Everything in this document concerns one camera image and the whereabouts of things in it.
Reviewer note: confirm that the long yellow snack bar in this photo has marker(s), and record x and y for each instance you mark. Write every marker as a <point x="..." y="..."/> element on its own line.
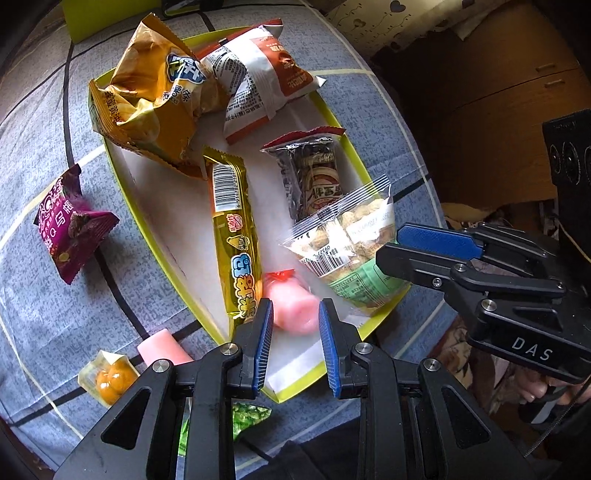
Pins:
<point x="235" y="240"/>

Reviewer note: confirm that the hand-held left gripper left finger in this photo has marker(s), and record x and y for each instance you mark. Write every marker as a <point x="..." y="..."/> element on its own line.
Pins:
<point x="263" y="350"/>

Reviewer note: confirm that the brown wooden cabinet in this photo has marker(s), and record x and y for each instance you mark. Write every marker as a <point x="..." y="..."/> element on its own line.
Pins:
<point x="485" y="115"/>

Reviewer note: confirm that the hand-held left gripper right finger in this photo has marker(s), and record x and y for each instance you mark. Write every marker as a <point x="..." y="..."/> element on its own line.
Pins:
<point x="328" y="350"/>

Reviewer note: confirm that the white and orange snack bag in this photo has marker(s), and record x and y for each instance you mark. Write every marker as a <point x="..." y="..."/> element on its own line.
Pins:
<point x="258" y="78"/>

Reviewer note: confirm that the yellow potato stick bag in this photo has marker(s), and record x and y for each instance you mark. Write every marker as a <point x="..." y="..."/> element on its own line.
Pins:
<point x="161" y="101"/>

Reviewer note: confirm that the clear peanut packet green label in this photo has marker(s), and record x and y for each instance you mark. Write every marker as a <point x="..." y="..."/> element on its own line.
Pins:
<point x="341" y="249"/>

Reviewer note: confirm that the large green cardboard box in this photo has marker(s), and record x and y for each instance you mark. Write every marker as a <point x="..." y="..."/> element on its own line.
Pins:
<point x="92" y="18"/>

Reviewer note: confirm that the dark sunflower seed packet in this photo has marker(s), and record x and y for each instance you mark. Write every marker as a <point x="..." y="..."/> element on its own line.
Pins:
<point x="314" y="180"/>

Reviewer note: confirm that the pink marshmallow candy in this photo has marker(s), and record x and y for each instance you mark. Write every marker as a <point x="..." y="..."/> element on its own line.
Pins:
<point x="161" y="348"/>
<point x="291" y="304"/>

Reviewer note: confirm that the grey checked bed sheet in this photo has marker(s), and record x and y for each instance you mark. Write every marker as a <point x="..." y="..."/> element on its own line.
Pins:
<point x="37" y="323"/>

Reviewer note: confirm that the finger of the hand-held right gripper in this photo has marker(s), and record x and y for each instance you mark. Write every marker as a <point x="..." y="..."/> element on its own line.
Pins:
<point x="415" y="267"/>
<point x="434" y="240"/>

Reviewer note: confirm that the yellow-green cardboard tray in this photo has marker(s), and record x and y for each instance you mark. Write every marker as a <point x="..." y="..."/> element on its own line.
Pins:
<point x="184" y="230"/>

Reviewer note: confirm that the heart print curtain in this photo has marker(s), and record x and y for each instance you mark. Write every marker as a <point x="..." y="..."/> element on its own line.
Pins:
<point x="369" y="23"/>

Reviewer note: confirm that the purple snack packet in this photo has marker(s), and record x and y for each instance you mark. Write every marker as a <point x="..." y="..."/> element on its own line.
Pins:
<point x="69" y="226"/>

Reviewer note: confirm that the green snack packet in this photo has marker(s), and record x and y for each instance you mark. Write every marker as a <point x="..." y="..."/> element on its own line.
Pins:
<point x="249" y="415"/>

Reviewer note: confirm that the orange jelly cup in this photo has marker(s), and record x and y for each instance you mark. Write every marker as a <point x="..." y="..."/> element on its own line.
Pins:
<point x="111" y="378"/>

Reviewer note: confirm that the small yellow chip bag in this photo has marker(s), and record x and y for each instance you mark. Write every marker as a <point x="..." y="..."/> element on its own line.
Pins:
<point x="104" y="115"/>

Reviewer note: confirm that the person's right hand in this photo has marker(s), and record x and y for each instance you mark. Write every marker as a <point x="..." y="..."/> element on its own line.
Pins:
<point x="540" y="392"/>

